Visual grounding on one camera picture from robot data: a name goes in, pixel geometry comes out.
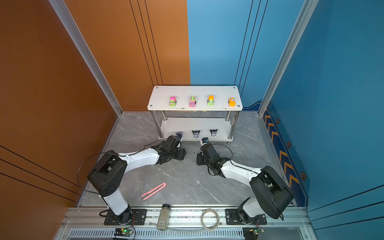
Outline black purple robot toy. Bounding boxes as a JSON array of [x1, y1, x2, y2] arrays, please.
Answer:
[[210, 129, 218, 137]]

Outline orange green toy truck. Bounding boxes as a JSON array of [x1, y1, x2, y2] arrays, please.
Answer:
[[207, 95, 214, 106]]

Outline orange toy car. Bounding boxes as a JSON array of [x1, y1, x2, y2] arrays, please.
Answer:
[[229, 98, 236, 107]]

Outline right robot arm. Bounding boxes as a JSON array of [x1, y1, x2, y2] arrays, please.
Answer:
[[197, 138, 295, 225]]

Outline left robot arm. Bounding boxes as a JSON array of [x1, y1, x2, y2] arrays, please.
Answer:
[[87, 132, 186, 225]]

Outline white two-tier shelf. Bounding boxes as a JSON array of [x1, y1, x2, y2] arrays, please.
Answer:
[[148, 86, 243, 143]]

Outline pink plastic tongs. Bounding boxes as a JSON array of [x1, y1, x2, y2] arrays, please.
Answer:
[[141, 183, 167, 201]]

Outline clear plastic bottle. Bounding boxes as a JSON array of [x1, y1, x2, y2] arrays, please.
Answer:
[[157, 204, 171, 231]]

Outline right circuit board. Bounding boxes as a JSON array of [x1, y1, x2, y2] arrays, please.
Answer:
[[243, 228, 265, 240]]

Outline circuit board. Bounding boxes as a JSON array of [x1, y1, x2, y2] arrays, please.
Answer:
[[114, 228, 135, 239], [243, 228, 265, 240]]

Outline left circuit board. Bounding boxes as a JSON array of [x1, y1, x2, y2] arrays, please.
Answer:
[[114, 228, 135, 239]]

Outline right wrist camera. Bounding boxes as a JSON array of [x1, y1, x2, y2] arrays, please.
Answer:
[[202, 138, 210, 146]]

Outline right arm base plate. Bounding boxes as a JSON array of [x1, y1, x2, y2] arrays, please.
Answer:
[[225, 209, 267, 225]]

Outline coiled white cable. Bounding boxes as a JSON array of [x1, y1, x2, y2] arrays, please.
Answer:
[[200, 208, 221, 232]]

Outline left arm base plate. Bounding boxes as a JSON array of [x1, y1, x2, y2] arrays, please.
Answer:
[[104, 209, 147, 226]]

